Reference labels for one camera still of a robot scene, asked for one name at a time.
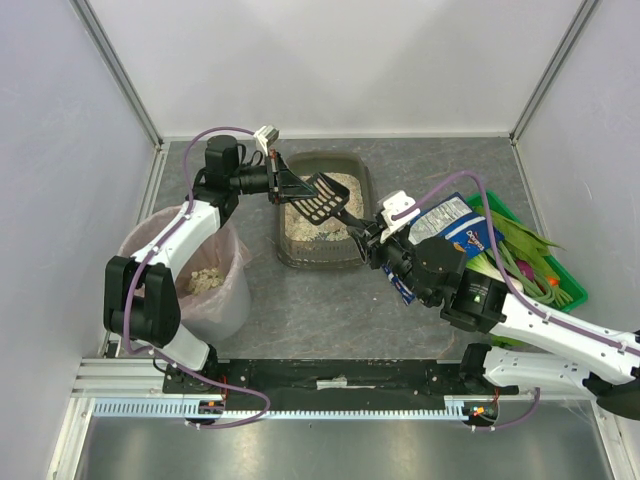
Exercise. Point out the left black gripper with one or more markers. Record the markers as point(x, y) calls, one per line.
point(272, 180)

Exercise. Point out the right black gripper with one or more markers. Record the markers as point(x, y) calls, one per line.
point(370, 243)

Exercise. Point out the black litter scoop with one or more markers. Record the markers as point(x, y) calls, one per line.
point(330, 202)

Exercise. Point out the grey bin with pink bag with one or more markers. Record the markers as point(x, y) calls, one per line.
point(220, 295)

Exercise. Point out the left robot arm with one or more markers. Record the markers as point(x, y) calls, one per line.
point(220, 183)

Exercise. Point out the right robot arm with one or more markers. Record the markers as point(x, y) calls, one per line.
point(572, 354)

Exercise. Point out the grey litter box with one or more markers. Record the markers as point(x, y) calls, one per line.
point(299, 244)

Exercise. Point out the blue Doritos chip bag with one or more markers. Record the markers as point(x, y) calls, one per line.
point(451, 219)

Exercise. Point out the green onion bunch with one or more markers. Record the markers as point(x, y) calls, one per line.
point(481, 264)

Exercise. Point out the green leafy vegetable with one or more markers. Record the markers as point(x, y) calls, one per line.
point(523, 243)

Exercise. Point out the purple onion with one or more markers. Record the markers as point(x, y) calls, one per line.
point(526, 269)

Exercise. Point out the green vegetable tray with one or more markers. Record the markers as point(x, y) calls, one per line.
point(567, 281)

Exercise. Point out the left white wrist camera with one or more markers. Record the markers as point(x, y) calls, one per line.
point(265, 137)

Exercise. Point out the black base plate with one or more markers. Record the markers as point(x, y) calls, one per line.
point(355, 383)

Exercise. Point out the grey slotted cable duct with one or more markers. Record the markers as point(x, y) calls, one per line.
point(194, 409)

